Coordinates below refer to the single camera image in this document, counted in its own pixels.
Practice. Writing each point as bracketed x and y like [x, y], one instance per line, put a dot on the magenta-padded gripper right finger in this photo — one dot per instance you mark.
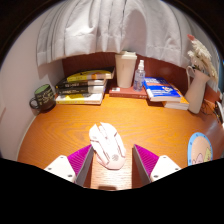
[148, 160]

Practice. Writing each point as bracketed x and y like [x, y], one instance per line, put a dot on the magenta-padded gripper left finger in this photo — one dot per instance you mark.
[79, 159]

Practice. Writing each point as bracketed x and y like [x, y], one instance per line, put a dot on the pale pink computer mouse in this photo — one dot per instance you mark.
[108, 145]

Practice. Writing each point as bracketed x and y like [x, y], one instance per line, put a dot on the round cartoon mouse pad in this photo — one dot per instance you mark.
[200, 148]

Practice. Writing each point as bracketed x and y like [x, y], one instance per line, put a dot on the yellow and white book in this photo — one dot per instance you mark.
[78, 98]

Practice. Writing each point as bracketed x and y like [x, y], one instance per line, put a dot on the orange book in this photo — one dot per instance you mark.
[178, 105]

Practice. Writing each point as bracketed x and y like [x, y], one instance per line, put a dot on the dark mug with green inside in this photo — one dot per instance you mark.
[45, 96]

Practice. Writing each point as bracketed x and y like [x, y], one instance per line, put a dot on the reddish brown book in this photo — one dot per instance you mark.
[125, 92]

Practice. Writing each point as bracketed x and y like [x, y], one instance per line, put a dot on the blue book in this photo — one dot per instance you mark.
[161, 88]

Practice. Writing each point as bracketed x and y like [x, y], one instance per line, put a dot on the clear spray bottle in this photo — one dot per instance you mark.
[139, 80]

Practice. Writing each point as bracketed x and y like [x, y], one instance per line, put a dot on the white pitcher vase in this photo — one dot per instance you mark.
[196, 93]

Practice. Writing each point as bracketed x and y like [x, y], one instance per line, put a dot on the cream tumbler with lid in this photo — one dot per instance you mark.
[125, 70]

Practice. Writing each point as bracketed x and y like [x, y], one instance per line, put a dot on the white curtain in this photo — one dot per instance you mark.
[110, 23]

